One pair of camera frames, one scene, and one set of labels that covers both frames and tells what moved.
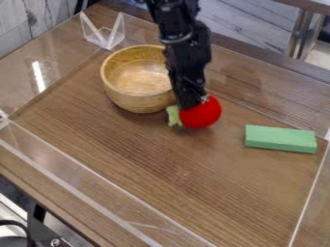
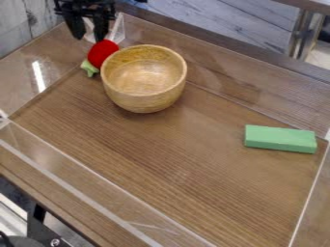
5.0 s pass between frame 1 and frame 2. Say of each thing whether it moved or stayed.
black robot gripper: moved
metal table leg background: stayed
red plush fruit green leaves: moved
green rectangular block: stayed
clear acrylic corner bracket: stayed
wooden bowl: stayed
